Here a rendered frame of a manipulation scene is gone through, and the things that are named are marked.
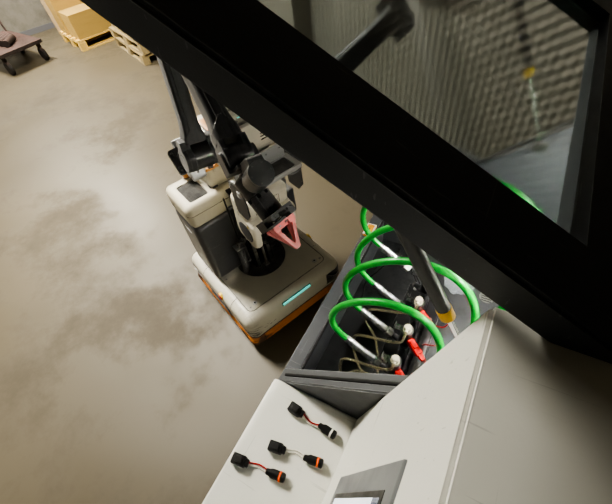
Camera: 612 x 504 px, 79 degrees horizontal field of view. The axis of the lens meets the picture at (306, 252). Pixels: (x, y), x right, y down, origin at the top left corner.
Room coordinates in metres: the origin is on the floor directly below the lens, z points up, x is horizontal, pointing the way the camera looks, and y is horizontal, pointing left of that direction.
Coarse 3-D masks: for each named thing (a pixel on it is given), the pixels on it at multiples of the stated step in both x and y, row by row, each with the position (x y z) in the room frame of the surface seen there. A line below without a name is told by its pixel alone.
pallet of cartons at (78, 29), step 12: (48, 0) 6.55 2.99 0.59; (60, 0) 6.58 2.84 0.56; (72, 0) 6.66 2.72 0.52; (60, 12) 6.43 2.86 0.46; (72, 12) 6.32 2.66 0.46; (84, 12) 6.33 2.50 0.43; (60, 24) 6.63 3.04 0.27; (72, 24) 6.19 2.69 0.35; (84, 24) 6.28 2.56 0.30; (96, 24) 6.37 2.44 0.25; (108, 24) 6.47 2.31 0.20; (72, 36) 6.45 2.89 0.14; (84, 36) 6.23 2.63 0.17; (96, 36) 6.68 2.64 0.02; (84, 48) 6.17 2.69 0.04
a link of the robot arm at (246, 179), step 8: (256, 152) 0.73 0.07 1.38; (224, 160) 0.70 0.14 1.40; (248, 160) 0.64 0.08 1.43; (256, 160) 0.64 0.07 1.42; (264, 160) 0.65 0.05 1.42; (224, 168) 0.70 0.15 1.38; (240, 168) 0.68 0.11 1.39; (248, 168) 0.63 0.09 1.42; (256, 168) 0.63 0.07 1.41; (264, 168) 0.63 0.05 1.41; (272, 168) 0.64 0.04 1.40; (232, 176) 0.70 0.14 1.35; (248, 176) 0.62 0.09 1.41; (256, 176) 0.62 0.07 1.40; (264, 176) 0.62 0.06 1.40; (272, 176) 0.62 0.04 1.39; (248, 184) 0.62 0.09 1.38; (256, 184) 0.60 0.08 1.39; (264, 184) 0.61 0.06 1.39; (256, 192) 0.63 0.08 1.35
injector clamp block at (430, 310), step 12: (408, 288) 0.56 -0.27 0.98; (432, 312) 0.48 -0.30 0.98; (420, 324) 0.45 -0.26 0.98; (420, 336) 0.42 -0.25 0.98; (384, 348) 0.40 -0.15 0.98; (396, 348) 0.40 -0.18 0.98; (408, 348) 0.42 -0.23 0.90; (384, 360) 0.37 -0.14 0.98; (408, 360) 0.36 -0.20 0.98; (372, 372) 0.35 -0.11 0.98; (384, 372) 0.34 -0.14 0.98
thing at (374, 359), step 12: (348, 300) 0.38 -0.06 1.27; (360, 300) 0.36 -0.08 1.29; (372, 300) 0.34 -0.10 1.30; (384, 300) 0.34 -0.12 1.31; (336, 312) 0.38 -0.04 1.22; (408, 312) 0.30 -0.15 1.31; (420, 312) 0.30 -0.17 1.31; (336, 324) 0.39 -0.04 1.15; (432, 324) 0.29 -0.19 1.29; (348, 336) 0.38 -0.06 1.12; (360, 348) 0.36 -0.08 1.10; (372, 360) 0.34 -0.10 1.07
